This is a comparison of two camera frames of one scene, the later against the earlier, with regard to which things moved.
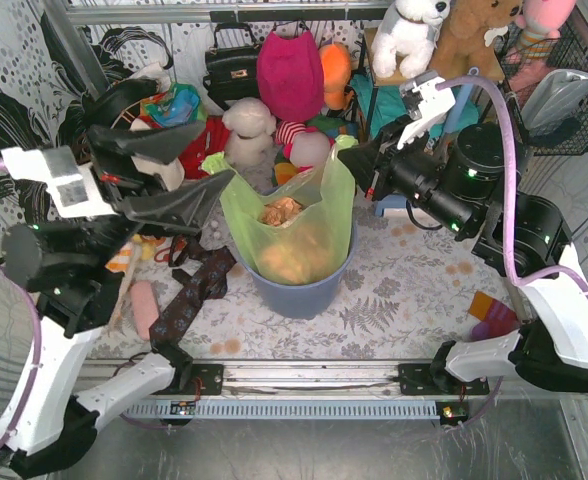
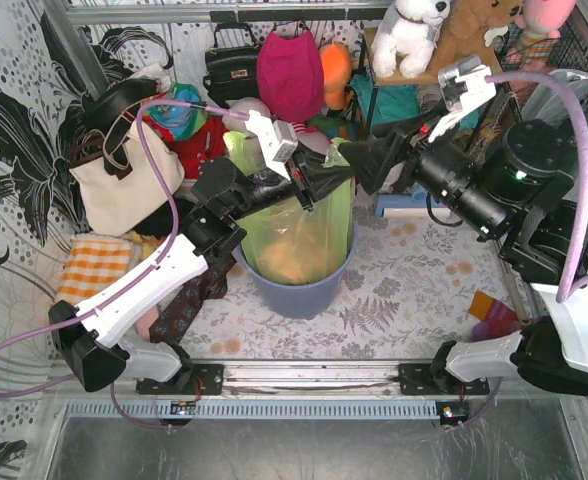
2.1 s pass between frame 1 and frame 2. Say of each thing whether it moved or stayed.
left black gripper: moved
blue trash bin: stayed
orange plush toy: stayed
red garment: stayed
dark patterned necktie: stayed
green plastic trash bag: moved
